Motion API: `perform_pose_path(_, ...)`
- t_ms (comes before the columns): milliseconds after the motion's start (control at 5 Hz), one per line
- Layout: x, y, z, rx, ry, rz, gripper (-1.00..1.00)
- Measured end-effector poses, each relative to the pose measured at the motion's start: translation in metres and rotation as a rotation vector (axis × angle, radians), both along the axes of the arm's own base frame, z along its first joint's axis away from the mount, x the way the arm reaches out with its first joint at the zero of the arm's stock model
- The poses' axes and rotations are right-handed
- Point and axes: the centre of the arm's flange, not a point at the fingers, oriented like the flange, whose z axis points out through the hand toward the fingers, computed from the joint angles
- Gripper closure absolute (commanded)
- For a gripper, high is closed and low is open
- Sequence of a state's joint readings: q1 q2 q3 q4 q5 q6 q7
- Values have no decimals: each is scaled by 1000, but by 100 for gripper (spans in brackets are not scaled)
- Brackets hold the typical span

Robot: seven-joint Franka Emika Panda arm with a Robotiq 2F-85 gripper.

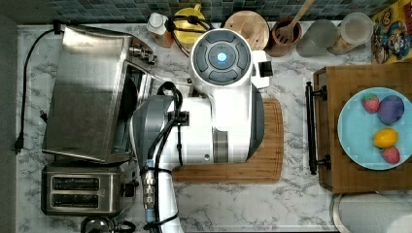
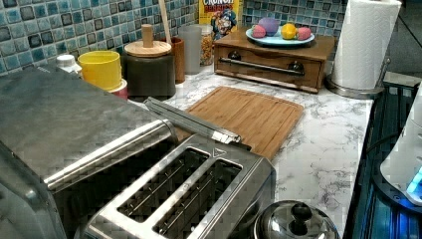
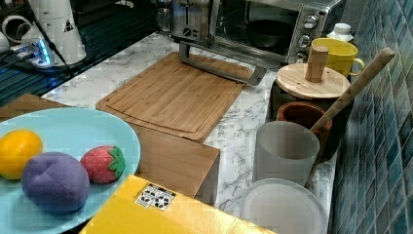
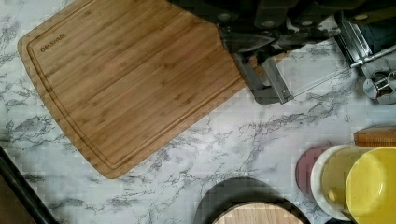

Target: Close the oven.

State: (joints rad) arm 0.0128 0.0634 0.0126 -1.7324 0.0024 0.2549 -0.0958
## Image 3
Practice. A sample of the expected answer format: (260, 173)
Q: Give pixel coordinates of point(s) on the brown wooden cup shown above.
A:
(306, 115)

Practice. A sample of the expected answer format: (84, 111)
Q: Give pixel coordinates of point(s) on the round wooden lid with knob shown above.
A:
(312, 80)

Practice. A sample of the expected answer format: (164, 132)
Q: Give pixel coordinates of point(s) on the translucent round lid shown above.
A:
(284, 207)

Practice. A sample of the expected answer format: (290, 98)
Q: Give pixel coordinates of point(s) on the red plush strawberry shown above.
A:
(104, 164)

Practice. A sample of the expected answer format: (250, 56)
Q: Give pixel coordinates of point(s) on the silver toaster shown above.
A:
(190, 19)

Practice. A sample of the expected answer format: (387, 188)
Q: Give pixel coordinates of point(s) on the purple plush plum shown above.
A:
(55, 182)

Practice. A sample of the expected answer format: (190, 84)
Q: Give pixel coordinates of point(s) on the black pan inside oven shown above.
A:
(267, 34)

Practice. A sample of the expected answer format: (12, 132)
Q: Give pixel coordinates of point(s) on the light blue plate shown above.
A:
(72, 131)

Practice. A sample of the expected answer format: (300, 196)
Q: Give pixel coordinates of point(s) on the frosted translucent cup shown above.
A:
(284, 150)

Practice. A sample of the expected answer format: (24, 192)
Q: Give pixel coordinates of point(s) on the white bottle with cap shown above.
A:
(341, 31)

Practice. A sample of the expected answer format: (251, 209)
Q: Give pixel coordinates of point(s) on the wooden block stand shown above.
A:
(182, 165)

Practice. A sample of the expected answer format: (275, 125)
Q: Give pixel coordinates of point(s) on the bamboo cutting board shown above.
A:
(173, 97)

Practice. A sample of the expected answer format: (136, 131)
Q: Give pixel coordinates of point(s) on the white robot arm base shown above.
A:
(64, 45)

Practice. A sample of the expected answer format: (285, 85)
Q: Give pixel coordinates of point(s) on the silver toaster oven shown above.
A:
(310, 19)

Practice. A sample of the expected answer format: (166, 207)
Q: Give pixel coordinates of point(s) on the yellow box with label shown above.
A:
(139, 206)

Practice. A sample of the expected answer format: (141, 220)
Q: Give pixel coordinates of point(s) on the yellow mug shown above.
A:
(342, 56)

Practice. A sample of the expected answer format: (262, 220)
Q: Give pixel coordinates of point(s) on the orange toy fruit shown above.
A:
(16, 148)

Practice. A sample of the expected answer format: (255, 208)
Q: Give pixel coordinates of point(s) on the white round ring object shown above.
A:
(13, 28)

